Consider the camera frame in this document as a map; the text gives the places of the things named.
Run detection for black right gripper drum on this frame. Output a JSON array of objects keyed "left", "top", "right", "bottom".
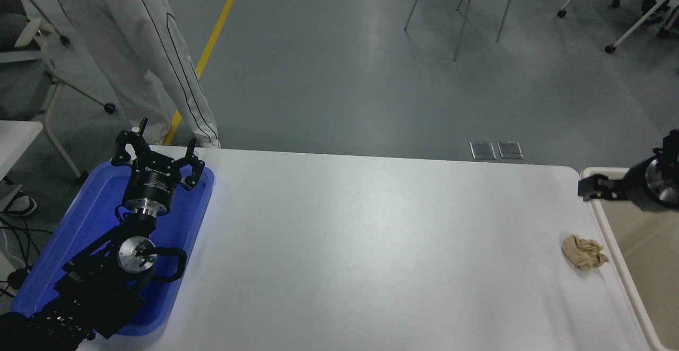
[{"left": 623, "top": 155, "right": 658, "bottom": 205}]

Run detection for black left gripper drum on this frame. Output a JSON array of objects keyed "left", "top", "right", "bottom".
[{"left": 122, "top": 156, "right": 184, "bottom": 207}]

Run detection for tan paper ball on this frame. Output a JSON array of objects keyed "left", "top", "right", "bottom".
[{"left": 562, "top": 234, "right": 610, "bottom": 271}]

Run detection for large pale bin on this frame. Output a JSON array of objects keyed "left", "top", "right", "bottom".
[{"left": 580, "top": 167, "right": 679, "bottom": 351}]

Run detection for blue plastic tray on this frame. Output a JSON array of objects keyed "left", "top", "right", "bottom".
[{"left": 11, "top": 160, "right": 215, "bottom": 337}]

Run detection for silver floor plate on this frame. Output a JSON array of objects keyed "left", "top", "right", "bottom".
[
  {"left": 497, "top": 142, "right": 524, "bottom": 161},
  {"left": 469, "top": 142, "right": 497, "bottom": 161}
]

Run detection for person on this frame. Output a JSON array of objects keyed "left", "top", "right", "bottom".
[{"left": 40, "top": 0, "right": 221, "bottom": 149}]

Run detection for small white table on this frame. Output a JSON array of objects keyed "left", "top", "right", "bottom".
[{"left": 0, "top": 120, "right": 43, "bottom": 182}]

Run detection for grey office chair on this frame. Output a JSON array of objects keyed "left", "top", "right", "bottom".
[{"left": 0, "top": 0, "right": 117, "bottom": 184}]

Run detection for person's foot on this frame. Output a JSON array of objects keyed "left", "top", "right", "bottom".
[{"left": 0, "top": 192, "right": 38, "bottom": 218}]

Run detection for white-legged rolling chair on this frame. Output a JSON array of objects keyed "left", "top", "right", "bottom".
[{"left": 556, "top": 0, "right": 679, "bottom": 54}]

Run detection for black floor cables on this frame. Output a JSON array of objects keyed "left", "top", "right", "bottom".
[{"left": 0, "top": 217, "right": 42, "bottom": 300}]

